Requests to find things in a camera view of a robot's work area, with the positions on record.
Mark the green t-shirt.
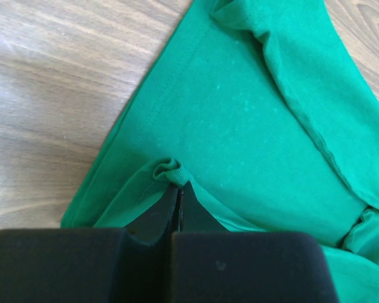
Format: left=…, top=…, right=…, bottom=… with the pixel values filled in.
left=61, top=1, right=379, bottom=302

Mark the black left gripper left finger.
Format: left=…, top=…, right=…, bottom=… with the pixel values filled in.
left=0, top=186, right=179, bottom=302

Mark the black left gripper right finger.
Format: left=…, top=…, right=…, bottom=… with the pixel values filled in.
left=170, top=184, right=337, bottom=302

